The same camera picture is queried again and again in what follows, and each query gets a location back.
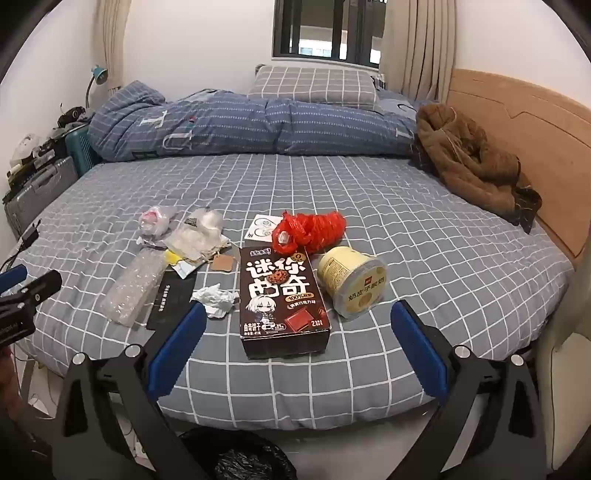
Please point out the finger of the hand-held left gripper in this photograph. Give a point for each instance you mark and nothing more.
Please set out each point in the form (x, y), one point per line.
(11, 279)
(41, 286)

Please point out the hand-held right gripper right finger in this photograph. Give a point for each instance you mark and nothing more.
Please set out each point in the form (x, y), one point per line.
(420, 350)

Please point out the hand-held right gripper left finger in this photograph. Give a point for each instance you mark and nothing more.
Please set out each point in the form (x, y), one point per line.
(180, 350)

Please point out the black pouch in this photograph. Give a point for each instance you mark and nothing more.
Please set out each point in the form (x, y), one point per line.
(173, 300)

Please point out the white tissue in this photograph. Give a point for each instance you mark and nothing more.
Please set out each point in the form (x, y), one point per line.
(214, 300)

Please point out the clear bubble wrap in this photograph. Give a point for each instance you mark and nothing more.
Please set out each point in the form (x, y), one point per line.
(131, 288)

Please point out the yellow yogurt cup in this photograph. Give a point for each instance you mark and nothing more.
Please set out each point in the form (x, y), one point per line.
(355, 281)

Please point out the brown paper tag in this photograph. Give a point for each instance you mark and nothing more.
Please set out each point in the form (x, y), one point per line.
(225, 263)

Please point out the dark brown cookie box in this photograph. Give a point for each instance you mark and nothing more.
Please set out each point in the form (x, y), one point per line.
(281, 295)

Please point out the trash bin with black bag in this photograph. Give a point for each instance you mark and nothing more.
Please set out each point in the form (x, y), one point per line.
(240, 457)

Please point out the clear plastic bag red print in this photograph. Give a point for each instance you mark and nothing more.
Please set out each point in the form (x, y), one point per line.
(157, 221)

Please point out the small white earphone box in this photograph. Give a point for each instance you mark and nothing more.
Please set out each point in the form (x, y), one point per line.
(258, 227)

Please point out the black power adapter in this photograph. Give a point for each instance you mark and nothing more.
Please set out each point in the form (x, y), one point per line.
(30, 235)

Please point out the grey suitcase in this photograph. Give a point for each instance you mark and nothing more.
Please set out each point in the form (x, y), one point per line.
(41, 194)

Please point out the white plastic appliance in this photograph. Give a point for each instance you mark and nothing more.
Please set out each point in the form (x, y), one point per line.
(27, 147)

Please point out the teal suitcase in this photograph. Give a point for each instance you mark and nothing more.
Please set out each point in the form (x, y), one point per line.
(81, 147)

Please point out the white chair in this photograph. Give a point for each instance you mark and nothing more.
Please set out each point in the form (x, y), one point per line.
(568, 392)

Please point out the dark tangled object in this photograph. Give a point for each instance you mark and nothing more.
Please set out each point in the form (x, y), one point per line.
(71, 115)

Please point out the brown jacket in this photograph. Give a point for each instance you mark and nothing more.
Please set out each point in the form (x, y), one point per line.
(471, 161)

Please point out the blue desk lamp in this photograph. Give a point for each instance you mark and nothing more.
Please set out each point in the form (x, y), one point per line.
(98, 74)

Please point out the blue checked duvet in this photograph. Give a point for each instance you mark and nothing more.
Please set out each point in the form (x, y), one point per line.
(221, 124)

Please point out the blue printed pillow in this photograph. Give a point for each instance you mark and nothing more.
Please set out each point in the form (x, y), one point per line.
(401, 101)

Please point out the beige curtain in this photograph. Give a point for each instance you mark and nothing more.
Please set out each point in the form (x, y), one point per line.
(427, 46)
(113, 41)

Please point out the wooden headboard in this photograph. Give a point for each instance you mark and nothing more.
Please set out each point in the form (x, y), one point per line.
(531, 120)

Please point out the grey checked pillow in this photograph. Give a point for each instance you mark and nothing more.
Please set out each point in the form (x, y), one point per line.
(314, 85)

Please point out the dark framed window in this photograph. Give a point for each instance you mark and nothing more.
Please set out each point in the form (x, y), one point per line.
(323, 32)

